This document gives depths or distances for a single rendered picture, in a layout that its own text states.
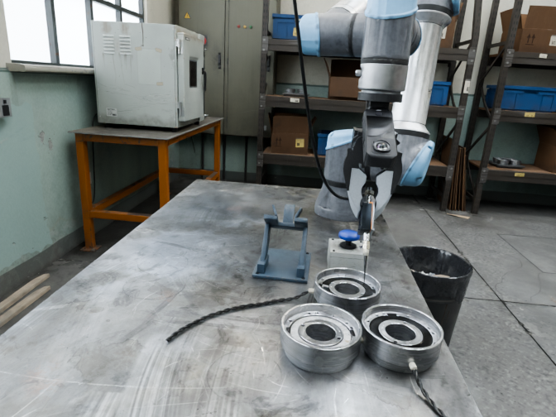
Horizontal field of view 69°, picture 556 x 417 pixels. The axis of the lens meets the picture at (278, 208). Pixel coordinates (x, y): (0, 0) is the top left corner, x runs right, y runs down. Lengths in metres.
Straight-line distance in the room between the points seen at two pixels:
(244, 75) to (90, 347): 3.91
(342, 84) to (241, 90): 1.06
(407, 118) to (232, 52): 3.46
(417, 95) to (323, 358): 0.72
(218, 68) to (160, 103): 1.73
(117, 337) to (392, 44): 0.57
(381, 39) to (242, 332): 0.47
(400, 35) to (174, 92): 2.17
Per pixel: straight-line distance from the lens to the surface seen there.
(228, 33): 4.40
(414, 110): 1.05
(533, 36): 4.43
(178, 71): 2.73
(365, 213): 0.69
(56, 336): 0.64
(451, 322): 1.93
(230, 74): 4.38
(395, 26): 0.67
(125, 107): 2.86
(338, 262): 0.76
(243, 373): 0.53
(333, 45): 0.80
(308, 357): 0.52
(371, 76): 0.67
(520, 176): 4.46
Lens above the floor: 1.14
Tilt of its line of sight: 18 degrees down
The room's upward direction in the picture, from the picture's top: 3 degrees clockwise
